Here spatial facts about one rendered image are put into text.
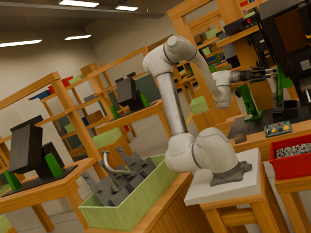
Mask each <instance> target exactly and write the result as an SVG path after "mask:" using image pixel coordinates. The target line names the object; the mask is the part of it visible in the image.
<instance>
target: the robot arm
mask: <svg viewBox="0 0 311 233"><path fill-rule="evenodd" d="M182 60H185V61H188V62H191V63H194V64H196V65H197V67H198V68H199V70H200V72H201V74H202V76H203V78H204V80H205V82H206V84H207V86H208V88H209V90H210V92H211V93H212V97H213V99H214V101H215V103H216V107H217V108H218V109H219V110H225V109H228V108H229V106H230V102H231V90H230V86H231V83H238V82H240V81H246V80H247V81H249V83H250V84H252V83H255V82H260V81H264V80H265V79H266V78H270V77H275V76H277V75H271V74H265V75H255V74H259V73H263V72H265V73H270V72H271V69H270V68H268V69H265V68H264V67H250V68H249V70H243V71H239V70H232V71H228V70H224V71H218V72H214V73H212V74H211V72H210V69H209V67H208V65H207V63H206V61H205V59H204V58H203V56H202V55H201V54H200V53H199V51H198V50H197V48H196V47H195V46H194V45H193V44H192V43H191V42H190V41H188V40H187V39H185V38H184V37H181V36H171V37H170V38H169V39H168V40H167V42H166V43H165V44H163V45H160V46H158V47H157V48H155V49H153V50H152V51H151V52H149V53H148V54H147V55H146V56H145V58H144V60H143V68H144V70H145V71H146V72H147V73H148V74H151V75H153V77H154V78H155V79H156V81H157V84H158V88H159V91H160V95H161V99H162V103H163V107H164V110H165V114H166V118H167V122H168V126H169V130H170V133H171V138H170V140H169V142H168V150H167V151H166V154H165V163H166V166H167V167H168V168H169V169H170V170H172V171H174V172H180V173H185V172H193V171H197V170H200V169H203V168H204V169H211V171H212V173H213V179H212V181H211V182H210V186H211V187H213V186H216V185H220V184H226V183H231V182H240V181H242V180H243V174H244V172H246V171H248V170H251V169H252V165H251V164H248V163H247V161H241V162H239V160H238V158H237V156H236V153H235V150H234V148H233V146H232V144H231V143H230V141H229V139H228V138H227V137H226V135H225V134H224V133H223V132H222V131H221V130H219V129H217V128H214V127H211V128H207V129H204V130H202V131H201V132H200V133H199V134H198V136H197V139H196V140H195V138H194V136H193V135H192V134H190V133H188V130H187V126H186V122H185V119H184V116H183V112H182V108H181V105H180V101H179V97H178V94H177V90H176V87H175V83H174V79H173V76H172V74H173V71H174V64H175V63H177V62H179V61H182ZM251 70H253V71H251ZM252 79H253V80H252Z"/></svg>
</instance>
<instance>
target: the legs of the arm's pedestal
mask: <svg viewBox="0 0 311 233"><path fill-rule="evenodd" d="M250 206H251V207H250V208H242V209H238V208H237V206H236V205H235V206H229V207H222V208H214V209H208V210H204V213H205V215H206V217H207V219H208V221H209V223H210V225H211V227H212V229H213V232H214V233H232V231H233V233H248V231H247V229H246V226H245V225H248V224H256V223H258V225H259V227H260V229H261V232H262V233H290V232H289V229H288V227H287V224H286V221H285V219H284V216H283V214H282V211H281V209H280V207H279V204H278V202H277V199H276V197H275V194H274V191H273V189H272V186H271V184H270V182H269V179H268V177H267V174H266V172H265V201H263V202H254V203H250ZM230 227H231V229H232V231H231V229H230Z"/></svg>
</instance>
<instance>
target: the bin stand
mask: <svg viewBox="0 0 311 233"><path fill-rule="evenodd" d="M275 177H276V174H275ZM274 185H275V187H276V190H277V192H278V194H280V197H281V199H282V201H283V204H284V206H285V209H286V212H287V214H288V217H289V219H290V222H291V224H292V227H293V229H294V232H295V233H311V224H310V221H309V219H308V216H307V213H306V211H305V208H304V206H303V203H302V200H301V198H300V195H299V192H298V191H304V190H311V176H306V177H299V178H291V179H285V180H278V179H277V178H274Z"/></svg>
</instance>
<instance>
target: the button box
mask: <svg viewBox="0 0 311 233"><path fill-rule="evenodd" d="M286 122H287V123H286V124H284V123H283V122H280V123H281V125H280V126H278V125H277V124H278V123H275V124H274V125H275V126H274V127H271V125H268V126H269V128H268V129H267V128H266V126H264V133H265V137H266V138H269V137H273V136H278V135H283V134H287V133H291V132H292V126H291V124H290V122H289V121H286ZM284 126H288V127H289V129H288V130H284ZM278 128H282V131H278ZM273 129H275V130H276V132H275V133H273V132H272V130H273ZM267 130H269V131H270V134H266V131H267Z"/></svg>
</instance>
